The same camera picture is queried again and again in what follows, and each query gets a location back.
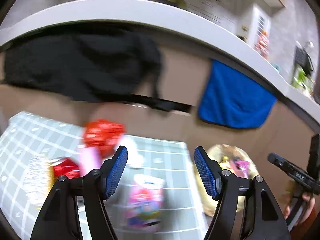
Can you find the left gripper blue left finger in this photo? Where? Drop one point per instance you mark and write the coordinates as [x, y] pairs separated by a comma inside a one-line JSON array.
[[111, 172]]

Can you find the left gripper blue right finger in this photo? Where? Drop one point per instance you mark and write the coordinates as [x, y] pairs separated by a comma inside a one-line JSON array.
[[209, 171]]

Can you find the red plastic bag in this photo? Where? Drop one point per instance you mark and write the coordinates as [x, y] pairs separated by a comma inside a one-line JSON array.
[[104, 135]]

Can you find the red drink can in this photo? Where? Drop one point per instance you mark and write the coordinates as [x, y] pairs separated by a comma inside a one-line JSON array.
[[65, 167]]

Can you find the pink snack wrapper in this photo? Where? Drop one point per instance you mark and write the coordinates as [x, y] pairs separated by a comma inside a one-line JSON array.
[[145, 203]]

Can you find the right hand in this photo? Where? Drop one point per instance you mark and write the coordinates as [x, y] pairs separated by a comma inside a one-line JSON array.
[[309, 198]]

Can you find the blue towel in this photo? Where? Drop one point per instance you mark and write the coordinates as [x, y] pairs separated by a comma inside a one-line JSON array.
[[232, 99]]

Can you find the green grid tablecloth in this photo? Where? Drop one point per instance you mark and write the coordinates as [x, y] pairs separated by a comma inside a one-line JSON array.
[[36, 150]]

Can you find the black cloth bag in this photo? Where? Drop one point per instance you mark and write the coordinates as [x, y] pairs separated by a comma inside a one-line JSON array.
[[120, 66]]

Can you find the grey countertop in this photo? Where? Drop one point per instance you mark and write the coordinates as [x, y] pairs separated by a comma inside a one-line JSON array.
[[163, 17]]

